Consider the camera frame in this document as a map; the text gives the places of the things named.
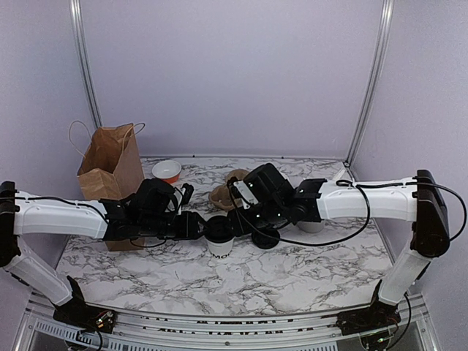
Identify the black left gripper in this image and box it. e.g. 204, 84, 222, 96
140, 211, 212, 241

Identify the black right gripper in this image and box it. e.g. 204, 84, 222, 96
222, 200, 285, 238

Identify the white paper coffee cup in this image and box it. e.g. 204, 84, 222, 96
206, 238, 234, 260

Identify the brown paper bag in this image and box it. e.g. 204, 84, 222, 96
68, 121, 147, 252

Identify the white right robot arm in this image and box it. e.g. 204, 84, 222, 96
227, 163, 450, 328

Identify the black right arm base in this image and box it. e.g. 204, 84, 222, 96
336, 281, 401, 336

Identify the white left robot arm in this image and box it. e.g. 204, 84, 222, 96
1, 178, 208, 325

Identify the black plastic cup lid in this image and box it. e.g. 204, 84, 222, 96
251, 230, 281, 250

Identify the white cylindrical utensil holder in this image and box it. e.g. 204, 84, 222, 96
297, 221, 325, 233

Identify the orange white bowl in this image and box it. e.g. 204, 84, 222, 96
151, 159, 182, 184

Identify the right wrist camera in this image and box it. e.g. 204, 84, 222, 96
227, 177, 259, 209

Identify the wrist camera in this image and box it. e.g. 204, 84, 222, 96
174, 183, 195, 214
227, 177, 259, 209

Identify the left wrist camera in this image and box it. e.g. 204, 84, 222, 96
174, 183, 195, 214

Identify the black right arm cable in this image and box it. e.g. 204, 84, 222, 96
228, 181, 468, 246

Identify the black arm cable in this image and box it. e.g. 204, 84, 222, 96
228, 181, 468, 246
10, 196, 184, 249

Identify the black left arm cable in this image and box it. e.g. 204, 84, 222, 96
10, 196, 184, 249

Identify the aluminium front rail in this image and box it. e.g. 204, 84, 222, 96
12, 292, 441, 350

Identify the right aluminium frame post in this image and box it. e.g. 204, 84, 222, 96
345, 0, 395, 167

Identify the aluminium frame post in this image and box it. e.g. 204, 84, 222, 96
69, 0, 102, 129
345, 0, 395, 167

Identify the left aluminium frame post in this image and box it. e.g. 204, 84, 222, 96
69, 0, 102, 129

